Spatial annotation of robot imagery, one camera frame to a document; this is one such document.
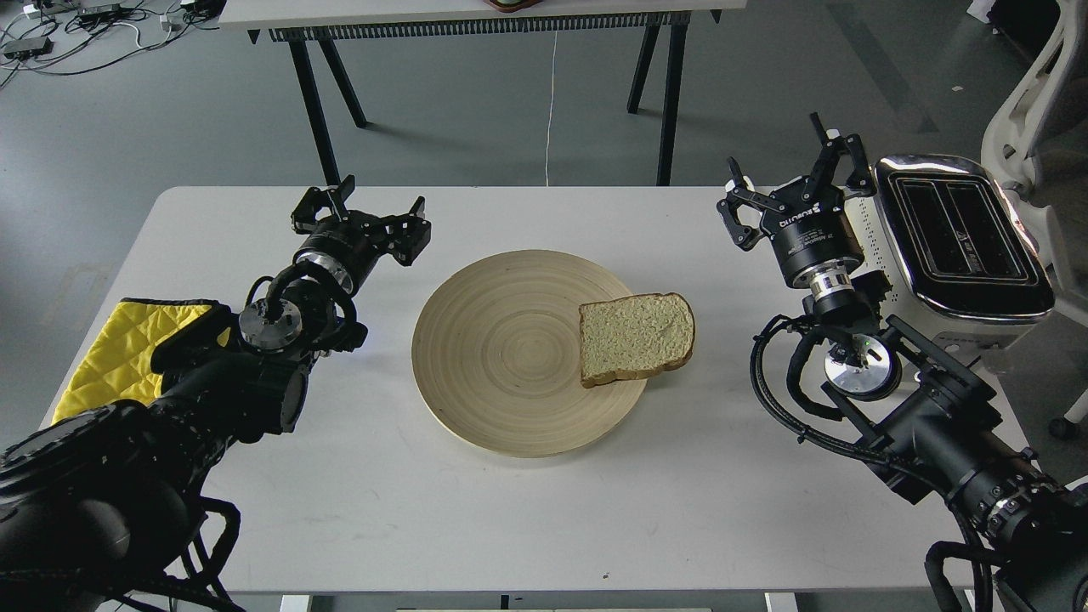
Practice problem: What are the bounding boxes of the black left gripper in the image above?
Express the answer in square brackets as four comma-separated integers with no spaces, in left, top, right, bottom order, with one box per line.
[292,178,432,295]

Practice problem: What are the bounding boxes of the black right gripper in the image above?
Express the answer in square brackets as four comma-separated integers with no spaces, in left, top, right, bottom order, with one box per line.
[717,112,877,287]

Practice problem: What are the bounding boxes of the slice of bread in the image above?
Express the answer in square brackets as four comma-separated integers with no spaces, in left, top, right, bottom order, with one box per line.
[578,293,696,388]

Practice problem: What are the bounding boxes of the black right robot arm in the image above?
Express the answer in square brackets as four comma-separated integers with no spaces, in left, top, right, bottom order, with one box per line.
[717,113,1085,611]

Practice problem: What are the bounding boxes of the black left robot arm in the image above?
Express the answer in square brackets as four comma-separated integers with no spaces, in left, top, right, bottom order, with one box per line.
[3,178,431,611]

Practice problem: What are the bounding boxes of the white chrome toaster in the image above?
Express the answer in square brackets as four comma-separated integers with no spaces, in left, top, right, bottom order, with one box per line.
[846,154,1056,362]

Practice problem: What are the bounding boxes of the round wooden plate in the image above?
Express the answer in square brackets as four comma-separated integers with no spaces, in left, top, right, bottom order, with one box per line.
[411,249,646,458]

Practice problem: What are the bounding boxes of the white background table black legs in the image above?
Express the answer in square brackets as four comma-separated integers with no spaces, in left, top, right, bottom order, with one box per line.
[218,1,745,186]

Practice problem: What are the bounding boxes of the white office chair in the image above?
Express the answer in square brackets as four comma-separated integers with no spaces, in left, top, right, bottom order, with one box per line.
[980,0,1088,440]

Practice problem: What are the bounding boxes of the brown object on background table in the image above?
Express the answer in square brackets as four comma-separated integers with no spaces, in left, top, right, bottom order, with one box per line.
[484,0,540,13]

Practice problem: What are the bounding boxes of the yellow quilted cloth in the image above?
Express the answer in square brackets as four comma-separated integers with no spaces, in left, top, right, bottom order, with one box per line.
[51,297,222,425]

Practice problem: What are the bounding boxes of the thin white hanging cable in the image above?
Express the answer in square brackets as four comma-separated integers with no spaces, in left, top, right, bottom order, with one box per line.
[545,30,559,186]

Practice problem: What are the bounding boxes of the floor cables and power strips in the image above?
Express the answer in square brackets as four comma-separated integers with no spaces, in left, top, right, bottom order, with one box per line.
[0,0,227,90]

